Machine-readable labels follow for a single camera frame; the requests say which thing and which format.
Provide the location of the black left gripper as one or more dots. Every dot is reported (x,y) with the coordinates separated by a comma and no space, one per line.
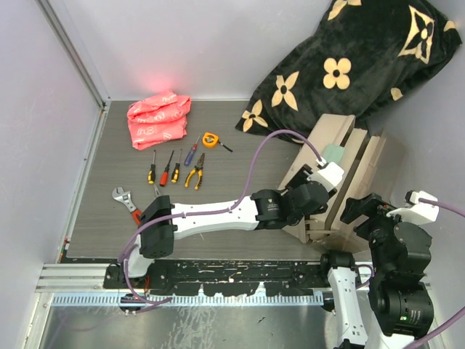
(301,177)

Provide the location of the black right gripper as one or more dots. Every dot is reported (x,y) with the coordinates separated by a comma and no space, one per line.
(370,203)

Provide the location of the grey green toolbox latch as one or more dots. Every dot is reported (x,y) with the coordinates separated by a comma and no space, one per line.
(333,153)

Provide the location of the translucent brown plastic toolbox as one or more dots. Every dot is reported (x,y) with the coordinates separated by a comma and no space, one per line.
(371,164)

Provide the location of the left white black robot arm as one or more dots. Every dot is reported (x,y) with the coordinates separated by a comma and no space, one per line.
(163,222)

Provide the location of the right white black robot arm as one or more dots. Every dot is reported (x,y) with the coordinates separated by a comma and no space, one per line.
(402,310)

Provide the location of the yellow tape measure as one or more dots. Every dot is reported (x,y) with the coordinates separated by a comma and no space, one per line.
(211,140)

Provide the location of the yellow black screwdriver right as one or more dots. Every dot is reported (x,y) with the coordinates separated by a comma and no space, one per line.
(175,173)

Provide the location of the yellow black screwdriver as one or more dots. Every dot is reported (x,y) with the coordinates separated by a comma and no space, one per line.
(175,173)
(151,173)

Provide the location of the black floral plush blanket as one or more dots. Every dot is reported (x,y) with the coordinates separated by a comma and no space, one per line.
(363,56)

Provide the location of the red black screwdriver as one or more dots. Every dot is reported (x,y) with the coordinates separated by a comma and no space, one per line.
(165,174)

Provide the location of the yellow black screwdriver left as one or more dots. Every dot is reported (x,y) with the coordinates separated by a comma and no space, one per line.
(151,173)

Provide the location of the pink printed cloth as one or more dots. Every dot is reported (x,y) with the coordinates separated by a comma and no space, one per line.
(158,119)

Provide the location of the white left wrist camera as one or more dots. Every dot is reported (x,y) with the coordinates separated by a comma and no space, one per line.
(329,174)

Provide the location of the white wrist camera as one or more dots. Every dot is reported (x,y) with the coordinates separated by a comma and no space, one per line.
(329,174)
(419,208)

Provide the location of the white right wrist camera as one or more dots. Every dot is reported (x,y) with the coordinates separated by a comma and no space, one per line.
(419,208)

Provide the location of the yellow handled long nose pliers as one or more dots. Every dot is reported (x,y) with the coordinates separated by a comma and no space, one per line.
(197,170)

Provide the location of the blue handled screwdriver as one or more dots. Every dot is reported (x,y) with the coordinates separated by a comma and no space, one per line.
(191,153)

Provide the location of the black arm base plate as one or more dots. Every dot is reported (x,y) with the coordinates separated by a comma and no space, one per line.
(234,277)

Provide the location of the orange handled small pliers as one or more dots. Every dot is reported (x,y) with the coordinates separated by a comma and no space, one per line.
(156,190)

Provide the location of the orange handled adjustable wrench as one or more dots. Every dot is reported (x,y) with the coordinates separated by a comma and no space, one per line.
(125,197)

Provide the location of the aluminium frame rail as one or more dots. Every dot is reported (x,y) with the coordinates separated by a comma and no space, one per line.
(83,277)

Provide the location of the white slotted cable duct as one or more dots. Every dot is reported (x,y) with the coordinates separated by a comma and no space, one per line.
(112,299)

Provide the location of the vertical aluminium corner post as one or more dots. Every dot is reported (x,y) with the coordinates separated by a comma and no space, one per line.
(70,48)

